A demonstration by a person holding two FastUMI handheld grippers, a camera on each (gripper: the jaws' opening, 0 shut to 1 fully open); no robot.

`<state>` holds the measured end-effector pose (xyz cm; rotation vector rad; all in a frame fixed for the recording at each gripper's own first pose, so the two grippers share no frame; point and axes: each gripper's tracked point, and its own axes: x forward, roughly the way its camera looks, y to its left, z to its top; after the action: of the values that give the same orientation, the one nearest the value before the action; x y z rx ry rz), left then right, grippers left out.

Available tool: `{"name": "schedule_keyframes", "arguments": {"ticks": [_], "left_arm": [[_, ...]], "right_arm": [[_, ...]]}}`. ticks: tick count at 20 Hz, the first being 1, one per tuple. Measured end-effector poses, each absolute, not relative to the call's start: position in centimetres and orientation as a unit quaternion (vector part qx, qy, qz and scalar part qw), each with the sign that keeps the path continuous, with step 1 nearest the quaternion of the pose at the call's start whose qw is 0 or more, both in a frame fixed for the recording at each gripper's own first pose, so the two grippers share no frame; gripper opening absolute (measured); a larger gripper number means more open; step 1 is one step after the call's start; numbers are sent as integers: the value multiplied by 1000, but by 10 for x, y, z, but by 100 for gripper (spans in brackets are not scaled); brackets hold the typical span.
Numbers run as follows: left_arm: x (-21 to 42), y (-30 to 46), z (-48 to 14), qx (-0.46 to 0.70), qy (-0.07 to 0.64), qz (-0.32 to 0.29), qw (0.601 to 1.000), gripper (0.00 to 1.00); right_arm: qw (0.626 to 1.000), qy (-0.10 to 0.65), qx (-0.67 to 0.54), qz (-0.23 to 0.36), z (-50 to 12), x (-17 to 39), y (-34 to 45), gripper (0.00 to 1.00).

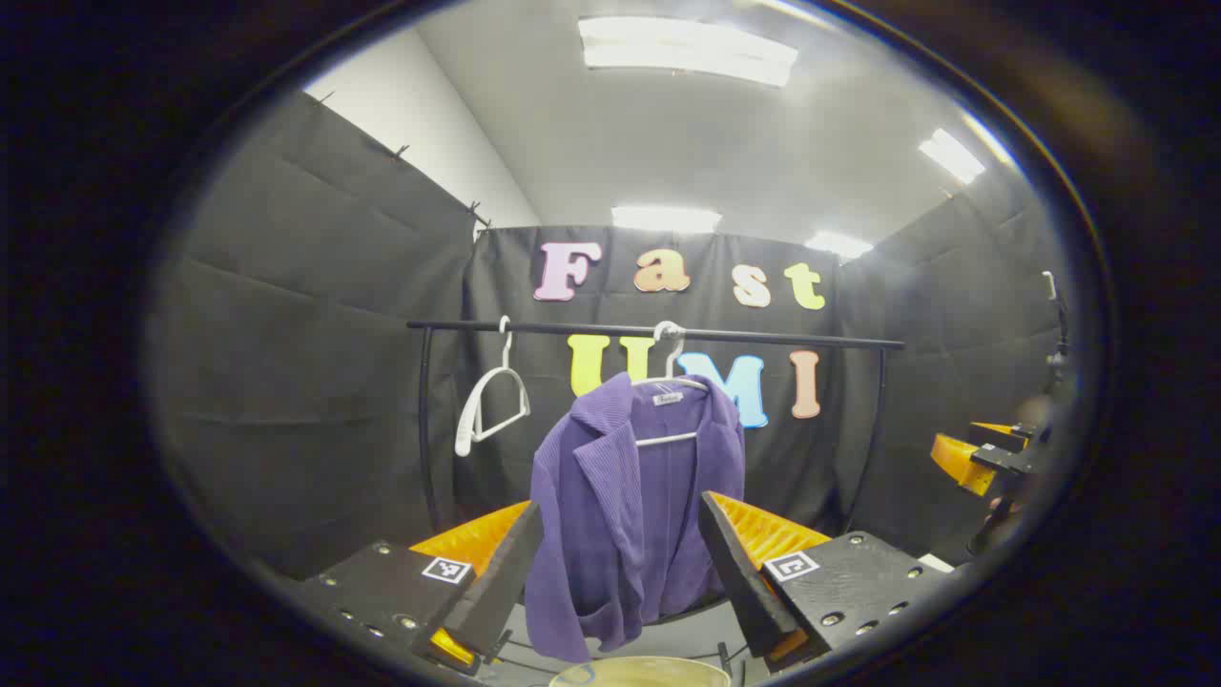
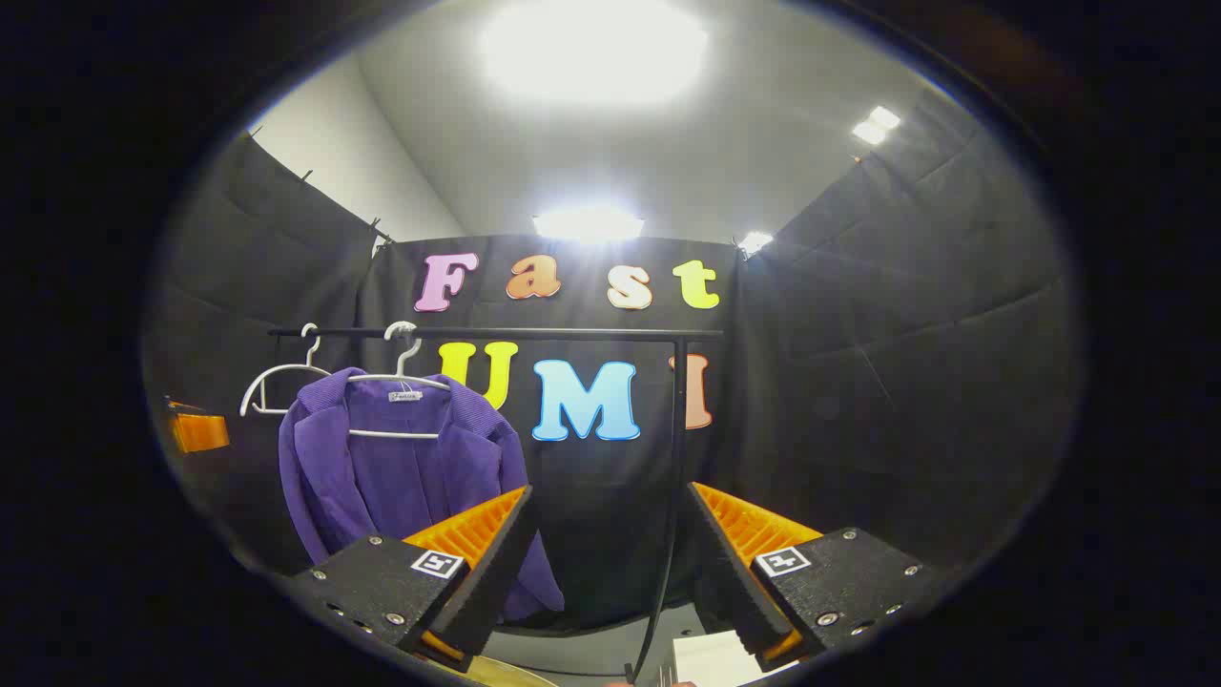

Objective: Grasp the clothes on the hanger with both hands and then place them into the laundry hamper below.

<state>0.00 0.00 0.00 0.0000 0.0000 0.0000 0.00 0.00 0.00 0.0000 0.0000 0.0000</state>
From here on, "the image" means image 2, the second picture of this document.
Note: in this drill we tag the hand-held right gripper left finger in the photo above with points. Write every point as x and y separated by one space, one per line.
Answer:
496 582

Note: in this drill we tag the double ceiling light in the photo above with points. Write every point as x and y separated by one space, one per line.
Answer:
876 125

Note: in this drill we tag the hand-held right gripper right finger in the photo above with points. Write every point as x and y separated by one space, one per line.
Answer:
730 582

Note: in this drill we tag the black backdrop cloth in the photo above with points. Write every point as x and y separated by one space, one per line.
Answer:
858 382

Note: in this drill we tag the black metal clothes rack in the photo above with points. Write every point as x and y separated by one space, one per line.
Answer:
678 429

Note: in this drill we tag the white plastic hanger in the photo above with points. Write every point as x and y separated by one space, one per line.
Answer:
286 374
405 380

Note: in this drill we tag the purple ribbed jacket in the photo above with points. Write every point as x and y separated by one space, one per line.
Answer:
382 477

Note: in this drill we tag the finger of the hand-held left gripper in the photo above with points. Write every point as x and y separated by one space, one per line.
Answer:
200 431

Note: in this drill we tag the small ceiling light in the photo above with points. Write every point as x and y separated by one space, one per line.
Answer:
755 242

